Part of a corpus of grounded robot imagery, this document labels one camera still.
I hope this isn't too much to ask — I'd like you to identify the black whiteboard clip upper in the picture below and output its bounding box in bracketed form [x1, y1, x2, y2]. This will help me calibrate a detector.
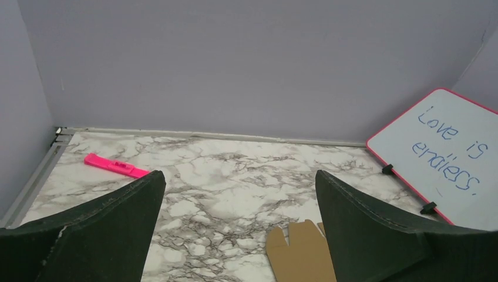
[381, 164, 395, 175]

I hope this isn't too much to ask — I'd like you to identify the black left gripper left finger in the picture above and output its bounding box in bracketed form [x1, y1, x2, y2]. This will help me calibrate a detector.
[1, 170, 166, 281]

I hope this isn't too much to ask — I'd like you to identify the pink framed whiteboard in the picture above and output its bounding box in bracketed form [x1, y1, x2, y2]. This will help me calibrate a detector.
[366, 88, 497, 231]

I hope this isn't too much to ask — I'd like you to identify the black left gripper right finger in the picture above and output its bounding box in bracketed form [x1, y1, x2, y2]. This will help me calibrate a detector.
[315, 170, 497, 281]

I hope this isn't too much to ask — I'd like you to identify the brown cardboard box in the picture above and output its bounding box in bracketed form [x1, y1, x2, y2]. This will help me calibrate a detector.
[265, 219, 337, 282]

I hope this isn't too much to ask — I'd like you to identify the pink highlighter marker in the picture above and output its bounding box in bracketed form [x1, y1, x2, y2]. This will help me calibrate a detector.
[83, 153, 150, 179]

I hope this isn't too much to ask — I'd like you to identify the black whiteboard clip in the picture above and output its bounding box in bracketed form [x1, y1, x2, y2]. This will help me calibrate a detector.
[381, 164, 395, 175]
[420, 202, 437, 215]

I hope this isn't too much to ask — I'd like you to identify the black whiteboard clip lower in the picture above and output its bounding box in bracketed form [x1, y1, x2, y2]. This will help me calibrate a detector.
[420, 202, 437, 215]

